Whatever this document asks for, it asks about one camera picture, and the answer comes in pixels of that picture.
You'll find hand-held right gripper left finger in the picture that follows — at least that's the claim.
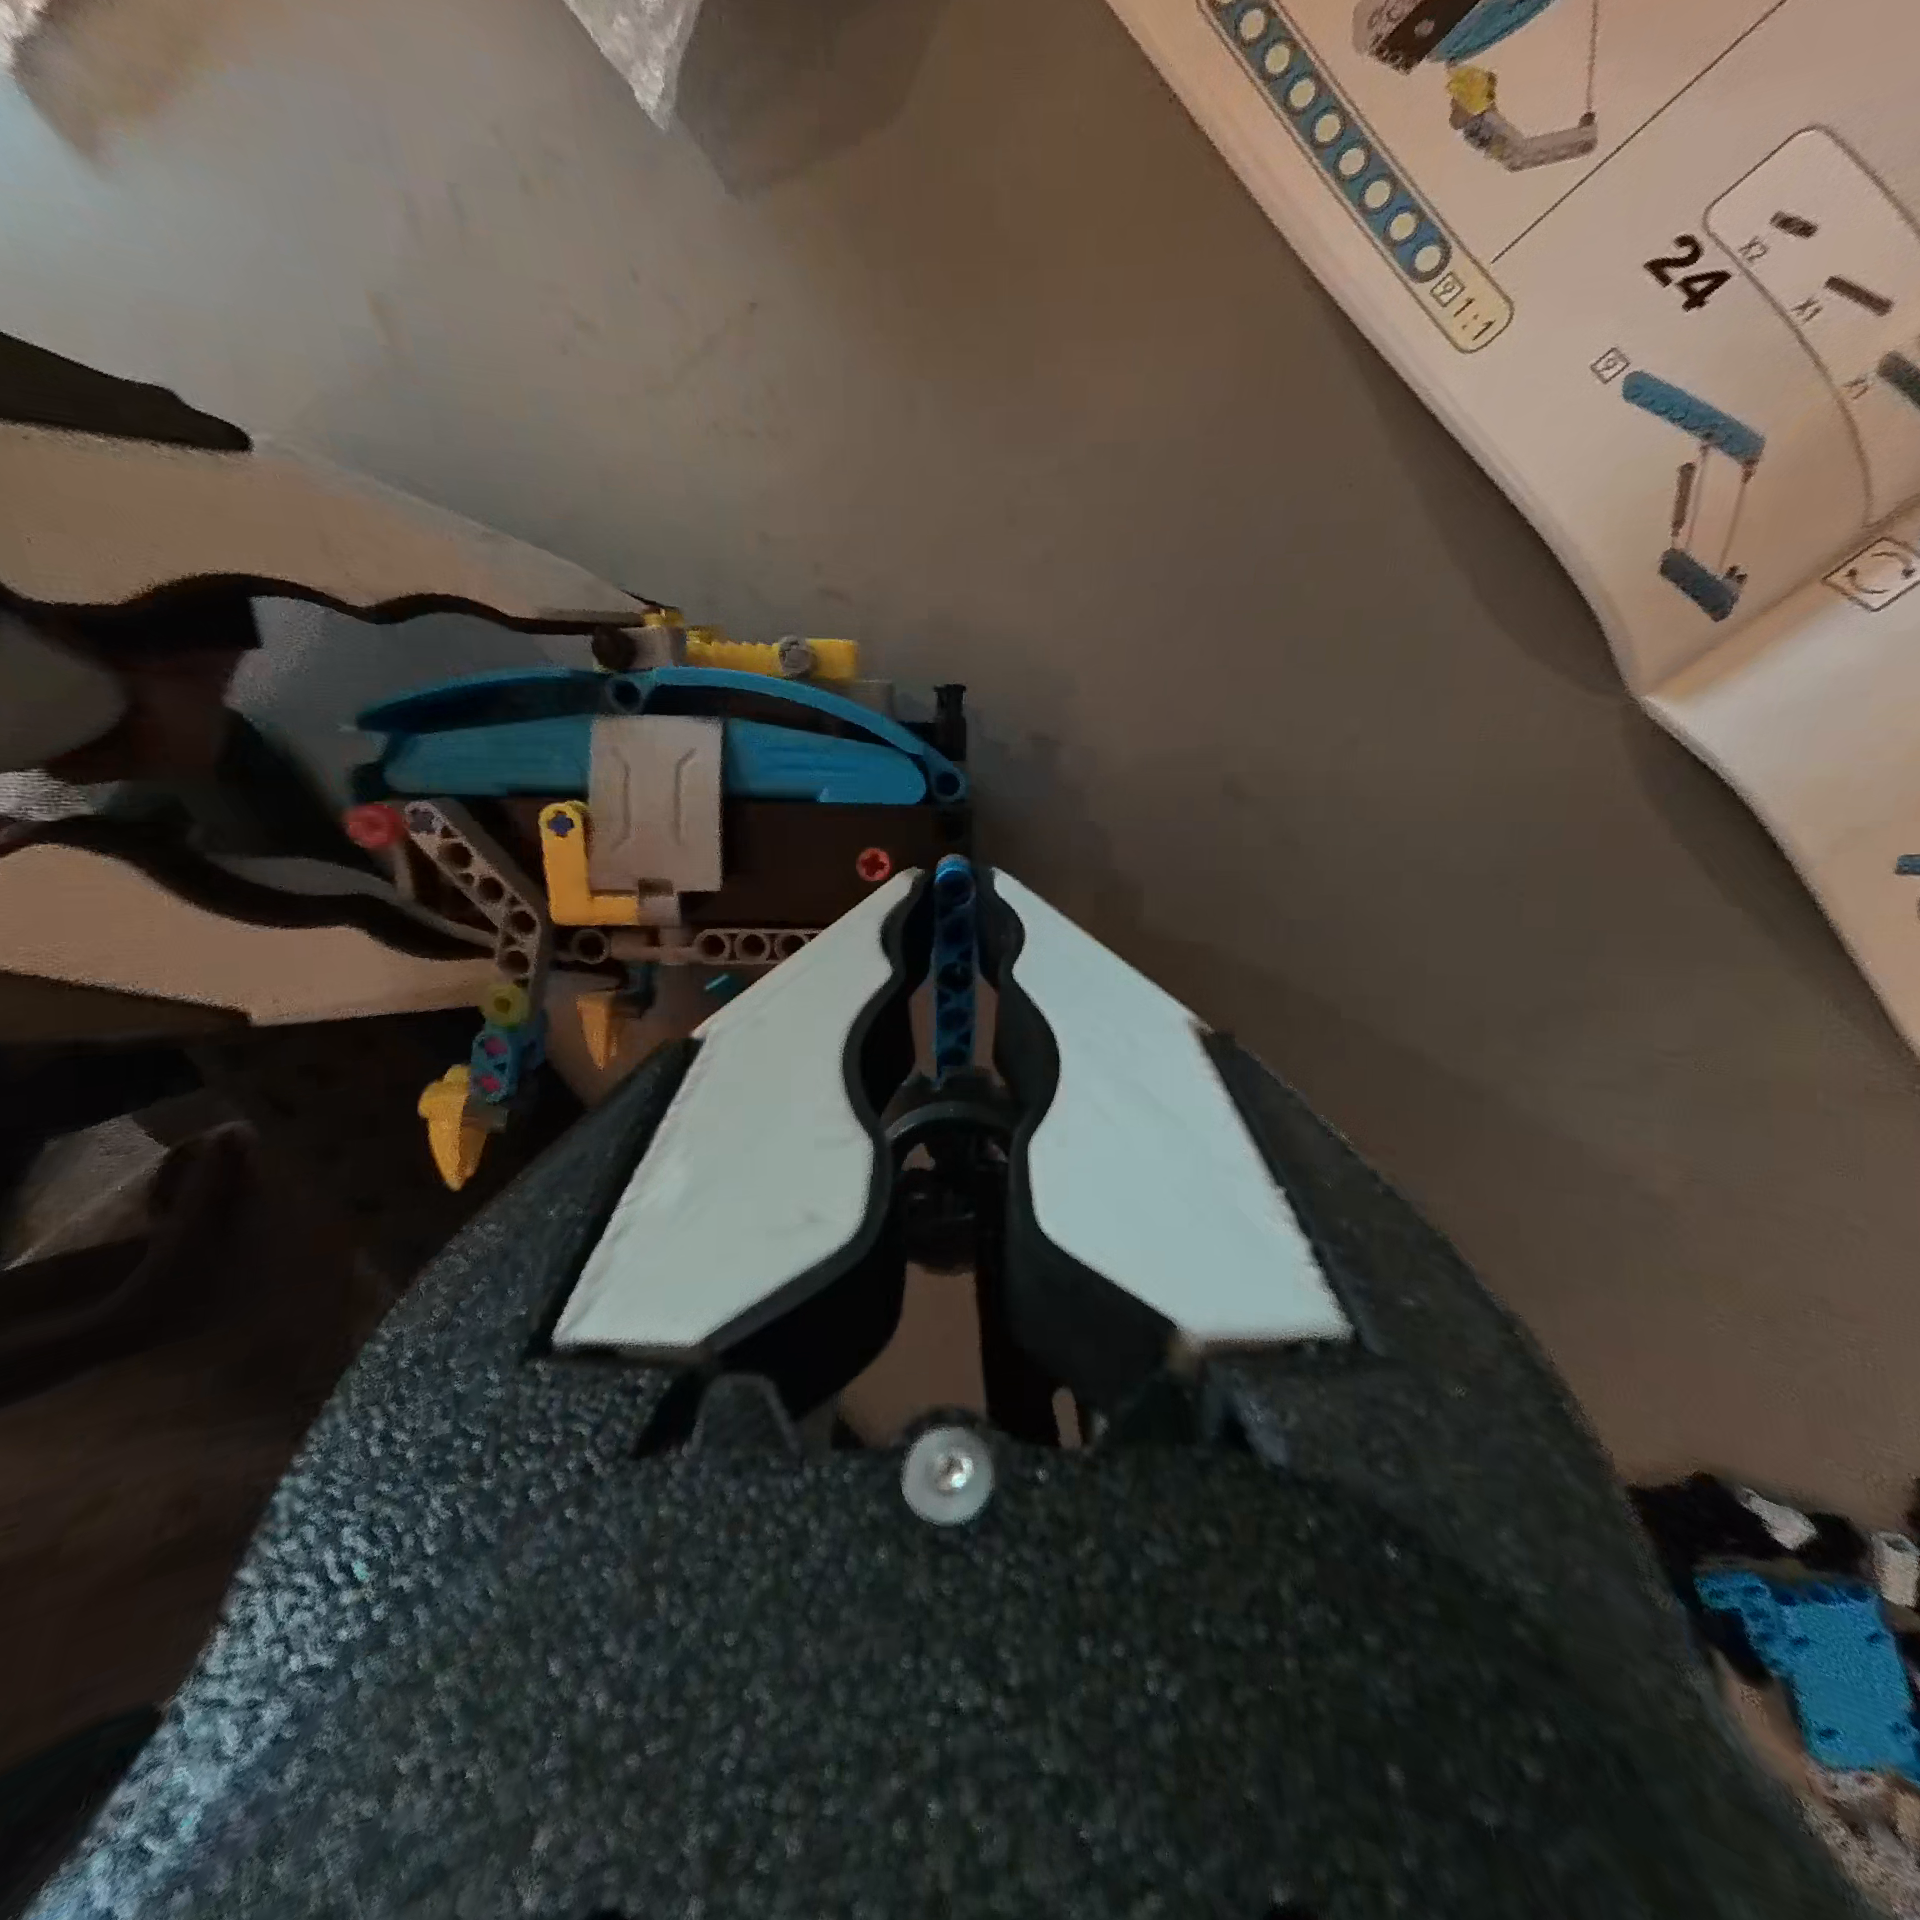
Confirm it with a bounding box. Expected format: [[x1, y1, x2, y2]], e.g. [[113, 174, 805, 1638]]
[[550, 866, 924, 1420]]

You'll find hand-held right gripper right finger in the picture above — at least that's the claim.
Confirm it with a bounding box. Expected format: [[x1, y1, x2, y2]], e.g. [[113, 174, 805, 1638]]
[[982, 866, 1354, 1426]]

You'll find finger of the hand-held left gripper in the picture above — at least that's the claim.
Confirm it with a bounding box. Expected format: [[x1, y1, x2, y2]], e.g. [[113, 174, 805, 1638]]
[[0, 816, 511, 1033], [0, 421, 653, 633]]

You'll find blue beam wheel assembly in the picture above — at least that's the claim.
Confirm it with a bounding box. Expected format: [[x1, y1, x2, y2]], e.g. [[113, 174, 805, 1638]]
[[882, 852, 1029, 1277]]

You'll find blue toy robot model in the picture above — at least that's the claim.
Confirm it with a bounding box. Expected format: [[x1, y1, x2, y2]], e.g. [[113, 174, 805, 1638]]
[[342, 598, 975, 1193]]

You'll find grey desk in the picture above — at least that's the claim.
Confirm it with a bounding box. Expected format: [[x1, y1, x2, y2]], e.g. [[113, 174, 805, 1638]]
[[0, 0, 1920, 1920]]

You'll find small bubble wrap piece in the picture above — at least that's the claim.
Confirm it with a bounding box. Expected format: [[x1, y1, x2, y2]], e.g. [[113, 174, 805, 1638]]
[[567, 0, 705, 136]]

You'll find pile of loose bricks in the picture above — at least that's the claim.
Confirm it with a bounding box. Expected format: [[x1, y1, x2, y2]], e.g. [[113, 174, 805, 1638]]
[[1628, 1474, 1920, 1853]]

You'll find instruction booklet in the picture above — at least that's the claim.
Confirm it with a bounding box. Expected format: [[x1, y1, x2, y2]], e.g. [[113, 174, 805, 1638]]
[[1106, 0, 1920, 1069]]

